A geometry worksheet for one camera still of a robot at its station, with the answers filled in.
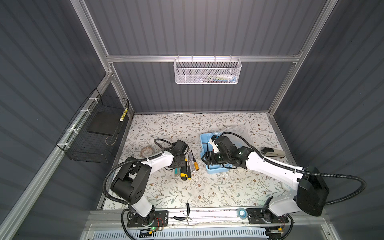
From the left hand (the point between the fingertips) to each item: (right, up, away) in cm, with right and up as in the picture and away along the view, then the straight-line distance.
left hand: (179, 163), depth 93 cm
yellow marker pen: (-30, +29, -12) cm, 43 cm away
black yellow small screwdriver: (+6, -5, -5) cm, 9 cm away
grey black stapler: (+59, +7, 0) cm, 59 cm away
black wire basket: (-41, +19, -20) cm, 50 cm away
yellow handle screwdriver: (+10, 0, -1) cm, 10 cm away
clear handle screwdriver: (+7, +4, +3) cm, 8 cm away
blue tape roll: (+34, -21, -18) cm, 44 cm away
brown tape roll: (-22, +6, +6) cm, 24 cm away
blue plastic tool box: (+17, +11, +3) cm, 20 cm away
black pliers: (+5, -23, -19) cm, 30 cm away
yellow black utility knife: (+3, -5, -6) cm, 9 cm away
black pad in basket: (-37, +25, -15) cm, 47 cm away
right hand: (+16, +5, -12) cm, 21 cm away
